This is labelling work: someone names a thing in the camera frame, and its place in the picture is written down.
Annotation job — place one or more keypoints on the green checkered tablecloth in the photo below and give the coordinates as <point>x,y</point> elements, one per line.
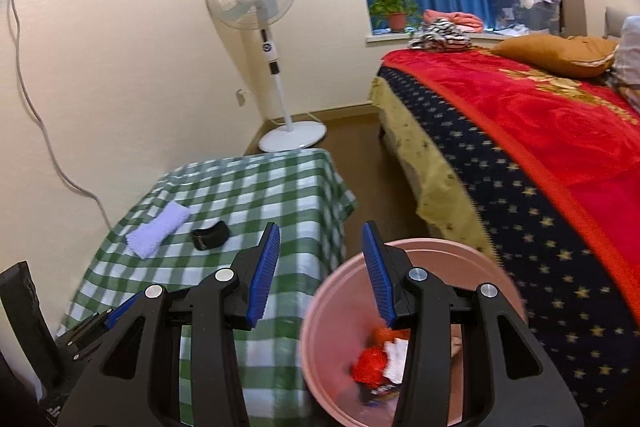
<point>250,197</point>

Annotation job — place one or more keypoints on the clear plastic storage box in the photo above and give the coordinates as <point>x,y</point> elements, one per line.
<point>520,7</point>

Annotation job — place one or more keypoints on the brown pillow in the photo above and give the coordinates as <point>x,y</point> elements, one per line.
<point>555,54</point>

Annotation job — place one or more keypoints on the white plastic bag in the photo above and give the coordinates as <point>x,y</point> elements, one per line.
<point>397,357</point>

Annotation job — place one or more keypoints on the black snack packet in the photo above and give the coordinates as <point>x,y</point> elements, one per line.
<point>380,394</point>

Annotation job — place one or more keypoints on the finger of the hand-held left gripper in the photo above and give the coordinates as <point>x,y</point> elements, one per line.
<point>122,309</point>

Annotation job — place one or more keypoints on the black white striped cloth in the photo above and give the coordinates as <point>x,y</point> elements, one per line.
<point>440,36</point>

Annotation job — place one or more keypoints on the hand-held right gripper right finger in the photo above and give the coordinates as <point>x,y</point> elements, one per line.
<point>380,277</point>

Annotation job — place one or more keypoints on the orange plastic bag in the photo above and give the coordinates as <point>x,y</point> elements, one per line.
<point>384,334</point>

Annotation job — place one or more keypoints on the red blanket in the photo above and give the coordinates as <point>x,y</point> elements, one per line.
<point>525,117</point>

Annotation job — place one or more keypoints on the bed with starry blanket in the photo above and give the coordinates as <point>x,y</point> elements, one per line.
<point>525,232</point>

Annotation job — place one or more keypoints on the purple towel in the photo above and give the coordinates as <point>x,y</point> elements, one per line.
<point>157,229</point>

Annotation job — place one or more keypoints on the pink cloth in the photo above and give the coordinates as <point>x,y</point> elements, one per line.
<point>457,19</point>

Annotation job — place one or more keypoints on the potted green plant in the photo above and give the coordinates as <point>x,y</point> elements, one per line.
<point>395,9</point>

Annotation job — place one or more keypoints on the plaid pillow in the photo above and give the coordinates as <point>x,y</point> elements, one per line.
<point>630,62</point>

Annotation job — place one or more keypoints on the pink plastic bin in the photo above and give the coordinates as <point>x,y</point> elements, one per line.
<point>340,307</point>

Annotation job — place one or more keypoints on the red plastic bag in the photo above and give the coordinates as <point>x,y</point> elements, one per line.
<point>370,364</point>

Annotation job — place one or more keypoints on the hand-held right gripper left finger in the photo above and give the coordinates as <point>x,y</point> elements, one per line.
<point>262,277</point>

